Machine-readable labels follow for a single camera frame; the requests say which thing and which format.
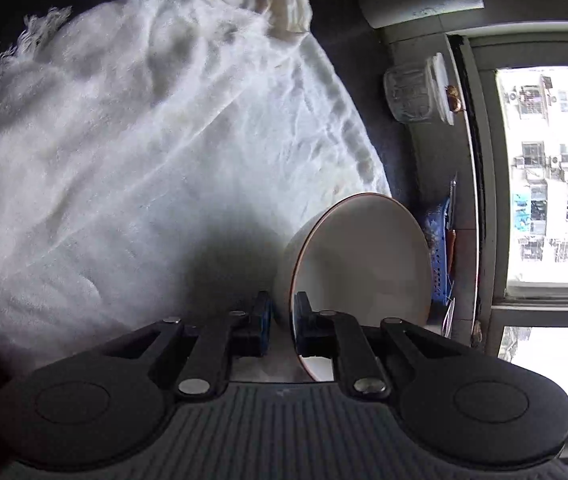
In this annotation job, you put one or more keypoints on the blue plastic basket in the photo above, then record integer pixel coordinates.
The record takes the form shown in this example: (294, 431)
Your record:
(438, 260)

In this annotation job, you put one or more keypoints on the white bowl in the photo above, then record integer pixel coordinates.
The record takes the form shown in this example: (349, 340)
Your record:
(363, 270)

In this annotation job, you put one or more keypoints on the glass jar with lid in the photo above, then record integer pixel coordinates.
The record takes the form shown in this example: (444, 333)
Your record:
(408, 92)

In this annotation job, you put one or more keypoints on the window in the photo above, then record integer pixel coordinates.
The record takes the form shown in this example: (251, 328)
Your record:
(553, 160)

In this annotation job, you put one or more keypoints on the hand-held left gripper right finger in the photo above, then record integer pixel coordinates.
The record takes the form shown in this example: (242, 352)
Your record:
(302, 321)

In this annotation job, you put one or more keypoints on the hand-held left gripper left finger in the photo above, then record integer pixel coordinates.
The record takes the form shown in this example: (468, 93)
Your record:
(264, 321)

